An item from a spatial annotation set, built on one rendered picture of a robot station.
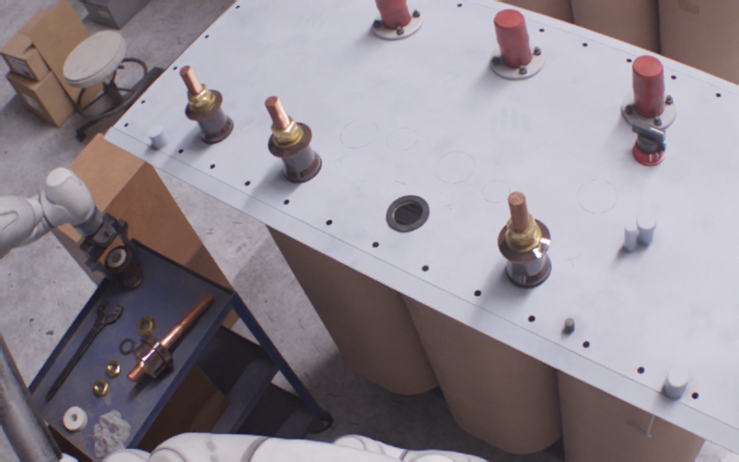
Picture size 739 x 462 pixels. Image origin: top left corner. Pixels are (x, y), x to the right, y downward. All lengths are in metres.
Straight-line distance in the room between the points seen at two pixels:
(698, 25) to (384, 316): 1.62
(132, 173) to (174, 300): 0.51
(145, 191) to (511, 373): 1.32
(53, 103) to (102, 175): 1.91
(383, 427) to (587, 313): 1.59
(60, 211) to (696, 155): 1.52
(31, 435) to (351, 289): 0.98
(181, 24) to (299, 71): 2.89
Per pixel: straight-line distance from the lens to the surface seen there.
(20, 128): 4.97
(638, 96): 1.70
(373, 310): 2.30
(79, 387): 2.40
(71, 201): 2.16
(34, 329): 3.90
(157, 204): 2.81
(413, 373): 2.63
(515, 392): 2.18
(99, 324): 2.46
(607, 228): 1.58
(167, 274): 2.44
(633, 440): 1.96
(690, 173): 1.67
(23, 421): 1.72
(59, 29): 4.57
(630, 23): 3.38
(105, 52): 4.14
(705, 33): 3.17
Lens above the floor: 2.66
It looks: 52 degrees down
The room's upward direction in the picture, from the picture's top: 23 degrees counter-clockwise
